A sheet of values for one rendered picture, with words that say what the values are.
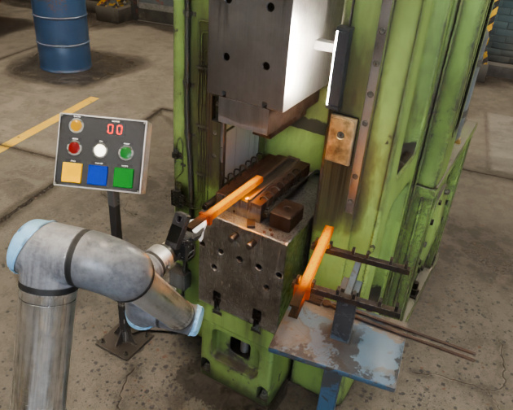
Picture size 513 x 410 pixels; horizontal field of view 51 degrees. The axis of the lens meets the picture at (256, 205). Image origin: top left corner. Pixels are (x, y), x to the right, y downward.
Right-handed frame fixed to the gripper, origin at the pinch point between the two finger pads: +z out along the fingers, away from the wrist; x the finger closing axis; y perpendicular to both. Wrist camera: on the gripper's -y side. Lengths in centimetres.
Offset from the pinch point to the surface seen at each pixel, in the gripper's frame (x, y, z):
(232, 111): -6.4, -27.1, 27.5
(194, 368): -20, 105, 22
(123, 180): -43.4, 4.2, 10.5
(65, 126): -70, -11, 9
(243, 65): -3, -44, 28
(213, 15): -15, -58, 28
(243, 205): -0.1, 8.4, 26.9
